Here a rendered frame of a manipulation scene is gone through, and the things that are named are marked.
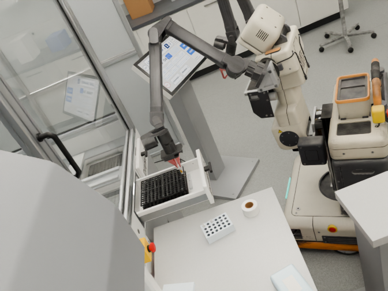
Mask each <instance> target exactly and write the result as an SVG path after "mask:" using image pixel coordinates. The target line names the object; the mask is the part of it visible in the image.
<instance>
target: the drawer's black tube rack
mask: <svg viewBox="0 0 388 291"><path fill-rule="evenodd" d="M184 173H185V182H186V191H184V192H183V191H182V183H181V174H180V170H177V169H174V170H171V171H168V172H166V173H163V174H160V175H158V176H155V177H152V178H149V179H147V180H144V181H141V195H140V206H141V207H142V206H143V210H145V209H148V208H150V207H153V206H156V205H159V204H162V203H165V202H168V201H170V200H173V199H176V198H178V197H181V196H184V195H187V194H189V189H188V182H187V177H186V171H184ZM156 179H157V180H156ZM142 198H143V199H142ZM142 202H143V203H142ZM142 204H143V205H142Z"/></svg>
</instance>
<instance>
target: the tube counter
mask: <svg viewBox="0 0 388 291"><path fill-rule="evenodd" d="M179 51H180V48H178V47H177V46H174V47H173V48H172V49H171V50H170V51H169V52H168V53H167V54H166V55H165V56H164V57H162V60H163V61H164V62H165V63H167V62H168V61H169V60H170V59H171V58H172V57H173V56H174V55H175V54H176V53H178V52H179Z"/></svg>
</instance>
